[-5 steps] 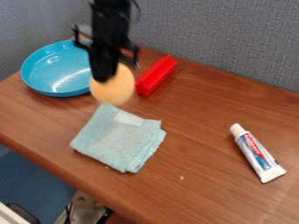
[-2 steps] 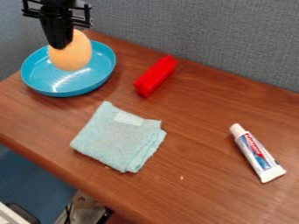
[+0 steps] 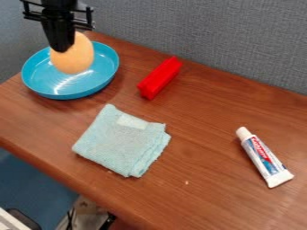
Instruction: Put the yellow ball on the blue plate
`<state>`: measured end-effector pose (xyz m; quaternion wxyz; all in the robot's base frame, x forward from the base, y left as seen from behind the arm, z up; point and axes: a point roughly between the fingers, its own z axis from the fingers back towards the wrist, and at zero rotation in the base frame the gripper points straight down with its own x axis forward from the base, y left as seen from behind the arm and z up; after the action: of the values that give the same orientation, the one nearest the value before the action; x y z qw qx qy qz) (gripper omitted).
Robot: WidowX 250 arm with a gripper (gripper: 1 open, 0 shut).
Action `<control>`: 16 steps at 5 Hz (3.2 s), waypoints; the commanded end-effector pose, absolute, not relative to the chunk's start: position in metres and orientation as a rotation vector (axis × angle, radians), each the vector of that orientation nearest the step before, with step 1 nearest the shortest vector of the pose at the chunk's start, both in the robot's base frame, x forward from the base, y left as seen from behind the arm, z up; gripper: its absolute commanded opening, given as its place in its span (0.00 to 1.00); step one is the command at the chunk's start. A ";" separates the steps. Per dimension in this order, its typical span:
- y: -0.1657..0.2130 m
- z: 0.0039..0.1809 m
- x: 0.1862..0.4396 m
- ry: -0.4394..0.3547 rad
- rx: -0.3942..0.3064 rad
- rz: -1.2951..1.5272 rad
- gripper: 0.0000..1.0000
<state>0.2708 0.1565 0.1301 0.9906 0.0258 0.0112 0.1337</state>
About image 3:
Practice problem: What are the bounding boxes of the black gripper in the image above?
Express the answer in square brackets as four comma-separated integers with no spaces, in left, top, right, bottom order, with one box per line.
[19,0,95,52]

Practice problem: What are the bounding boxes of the yellow orange ball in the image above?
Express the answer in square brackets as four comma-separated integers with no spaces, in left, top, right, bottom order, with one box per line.
[51,31,95,75]

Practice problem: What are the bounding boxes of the blue plate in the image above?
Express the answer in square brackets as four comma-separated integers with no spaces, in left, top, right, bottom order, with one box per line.
[20,41,120,100]

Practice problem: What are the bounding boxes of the red plastic block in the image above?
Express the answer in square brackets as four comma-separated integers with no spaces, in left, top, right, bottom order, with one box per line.
[136,56,183,100]

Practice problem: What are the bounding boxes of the light blue folded cloth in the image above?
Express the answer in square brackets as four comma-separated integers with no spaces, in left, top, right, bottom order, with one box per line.
[72,104,171,178]

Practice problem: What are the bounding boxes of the white toothpaste tube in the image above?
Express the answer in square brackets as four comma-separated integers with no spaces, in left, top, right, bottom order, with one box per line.
[237,127,294,189]

